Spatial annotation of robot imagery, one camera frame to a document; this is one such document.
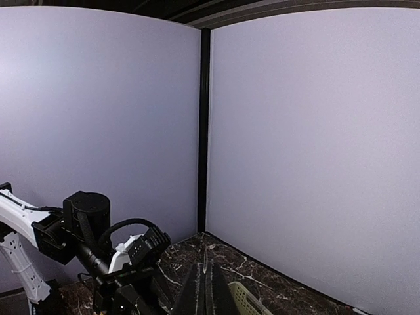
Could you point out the left black frame post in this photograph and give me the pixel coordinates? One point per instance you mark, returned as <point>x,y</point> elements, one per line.
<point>203,127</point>

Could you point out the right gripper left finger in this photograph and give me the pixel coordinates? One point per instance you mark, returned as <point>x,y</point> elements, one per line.
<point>191,299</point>

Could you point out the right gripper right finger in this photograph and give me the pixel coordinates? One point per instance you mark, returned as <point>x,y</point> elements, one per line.
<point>218,298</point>

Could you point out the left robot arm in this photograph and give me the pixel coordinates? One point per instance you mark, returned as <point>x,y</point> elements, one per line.
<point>80,229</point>

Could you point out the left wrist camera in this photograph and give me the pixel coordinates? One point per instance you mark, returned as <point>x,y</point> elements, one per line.
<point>139,251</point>

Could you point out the beige plastic basket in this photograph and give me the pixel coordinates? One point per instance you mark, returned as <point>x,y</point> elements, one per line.
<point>246,302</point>

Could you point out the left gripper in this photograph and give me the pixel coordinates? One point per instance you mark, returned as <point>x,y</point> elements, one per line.
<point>140,291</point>

